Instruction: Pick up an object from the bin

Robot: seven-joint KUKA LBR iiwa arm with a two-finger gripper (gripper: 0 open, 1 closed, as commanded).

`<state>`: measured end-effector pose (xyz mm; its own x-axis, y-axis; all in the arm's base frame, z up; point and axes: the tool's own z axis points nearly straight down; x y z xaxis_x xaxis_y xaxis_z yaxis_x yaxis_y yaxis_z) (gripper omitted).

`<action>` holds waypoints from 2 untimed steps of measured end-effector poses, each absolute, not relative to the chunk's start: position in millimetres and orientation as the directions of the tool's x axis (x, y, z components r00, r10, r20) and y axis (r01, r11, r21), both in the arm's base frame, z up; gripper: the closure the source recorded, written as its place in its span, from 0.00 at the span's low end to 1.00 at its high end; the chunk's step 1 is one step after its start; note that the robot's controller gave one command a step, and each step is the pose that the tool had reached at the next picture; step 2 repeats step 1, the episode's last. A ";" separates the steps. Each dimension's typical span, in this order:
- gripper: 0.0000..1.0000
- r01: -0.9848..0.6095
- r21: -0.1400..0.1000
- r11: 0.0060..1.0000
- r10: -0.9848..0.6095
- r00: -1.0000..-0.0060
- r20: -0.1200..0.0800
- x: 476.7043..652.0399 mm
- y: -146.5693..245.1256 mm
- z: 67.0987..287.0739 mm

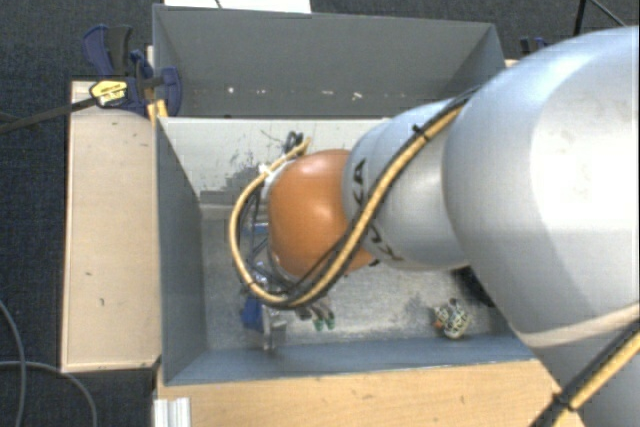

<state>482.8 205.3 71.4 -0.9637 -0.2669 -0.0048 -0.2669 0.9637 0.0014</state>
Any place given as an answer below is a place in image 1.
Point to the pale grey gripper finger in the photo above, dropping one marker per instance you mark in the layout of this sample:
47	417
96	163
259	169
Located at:
275	330

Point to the blue block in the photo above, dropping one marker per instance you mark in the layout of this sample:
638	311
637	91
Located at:
251	315

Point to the pale wood flat board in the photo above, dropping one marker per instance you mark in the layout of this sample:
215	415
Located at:
112	235

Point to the small multicoloured patterned toy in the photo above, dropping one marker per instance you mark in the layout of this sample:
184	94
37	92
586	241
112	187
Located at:
451	319

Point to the grey metal bin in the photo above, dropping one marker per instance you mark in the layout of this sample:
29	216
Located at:
280	60

